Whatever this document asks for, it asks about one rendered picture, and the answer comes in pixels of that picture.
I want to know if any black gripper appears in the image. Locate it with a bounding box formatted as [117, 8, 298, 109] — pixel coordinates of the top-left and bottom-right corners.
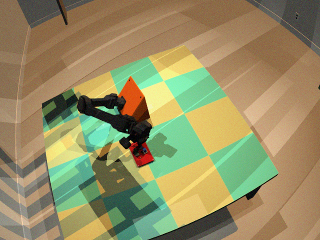
[119, 120, 152, 149]

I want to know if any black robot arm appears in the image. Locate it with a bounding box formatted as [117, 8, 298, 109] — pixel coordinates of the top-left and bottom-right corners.
[77, 93, 151, 145]

